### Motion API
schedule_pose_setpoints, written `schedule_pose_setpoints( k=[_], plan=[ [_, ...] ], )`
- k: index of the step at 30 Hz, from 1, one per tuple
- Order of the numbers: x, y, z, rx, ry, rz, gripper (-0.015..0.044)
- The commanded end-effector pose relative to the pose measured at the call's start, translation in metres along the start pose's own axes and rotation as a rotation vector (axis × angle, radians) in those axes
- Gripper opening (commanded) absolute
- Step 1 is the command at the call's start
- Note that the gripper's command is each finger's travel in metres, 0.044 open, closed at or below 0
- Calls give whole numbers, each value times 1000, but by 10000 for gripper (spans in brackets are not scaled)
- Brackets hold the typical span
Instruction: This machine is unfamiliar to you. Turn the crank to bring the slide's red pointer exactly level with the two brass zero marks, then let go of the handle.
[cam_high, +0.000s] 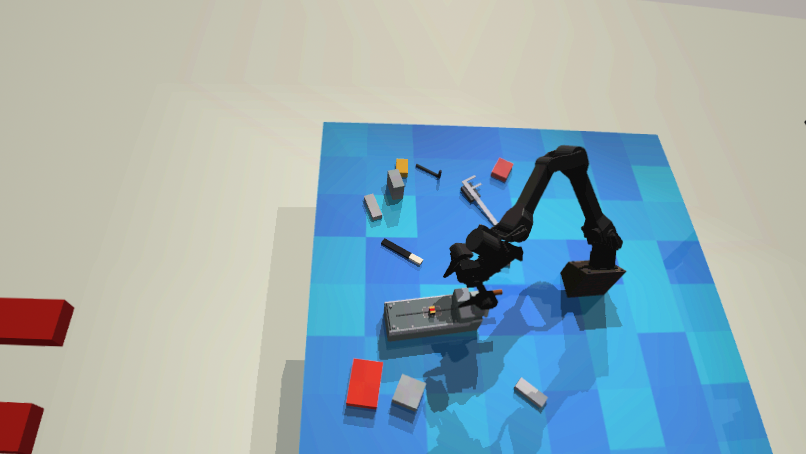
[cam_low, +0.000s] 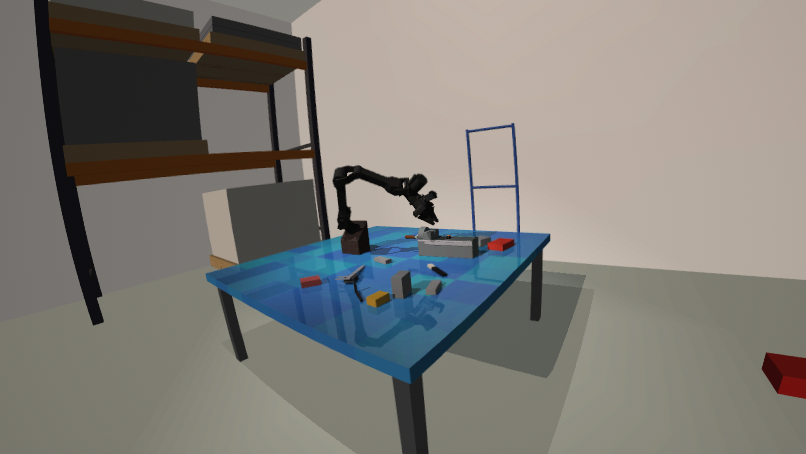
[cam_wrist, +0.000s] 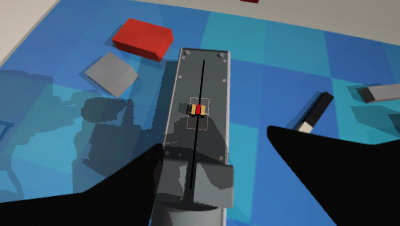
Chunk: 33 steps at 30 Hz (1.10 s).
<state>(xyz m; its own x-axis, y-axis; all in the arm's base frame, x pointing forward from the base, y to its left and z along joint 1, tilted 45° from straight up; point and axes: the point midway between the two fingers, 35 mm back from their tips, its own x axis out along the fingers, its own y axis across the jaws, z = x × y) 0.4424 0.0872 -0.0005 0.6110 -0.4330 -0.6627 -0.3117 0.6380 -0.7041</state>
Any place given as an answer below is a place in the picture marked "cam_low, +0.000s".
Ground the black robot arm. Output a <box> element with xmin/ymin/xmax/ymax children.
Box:
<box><xmin>332</xmin><ymin>165</ymin><xmax>438</xmax><ymax>235</ymax></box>

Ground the orange-brown rectangular block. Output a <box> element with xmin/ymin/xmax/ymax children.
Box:
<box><xmin>366</xmin><ymin>291</ymin><xmax>390</xmax><ymax>307</ymax></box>

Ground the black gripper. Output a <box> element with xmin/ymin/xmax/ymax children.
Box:
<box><xmin>409</xmin><ymin>193</ymin><xmax>439</xmax><ymax>226</ymax></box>

